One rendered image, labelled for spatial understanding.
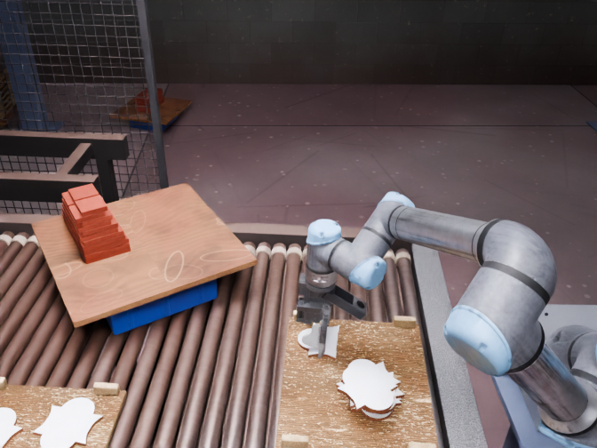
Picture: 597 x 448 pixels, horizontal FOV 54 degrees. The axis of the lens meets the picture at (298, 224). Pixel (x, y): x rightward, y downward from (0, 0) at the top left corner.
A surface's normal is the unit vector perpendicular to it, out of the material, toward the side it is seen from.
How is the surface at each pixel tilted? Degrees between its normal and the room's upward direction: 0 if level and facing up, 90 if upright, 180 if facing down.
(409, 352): 0
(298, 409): 0
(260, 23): 90
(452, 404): 0
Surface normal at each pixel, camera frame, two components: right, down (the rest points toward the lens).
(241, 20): 0.04, 0.55
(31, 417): 0.02, -0.83
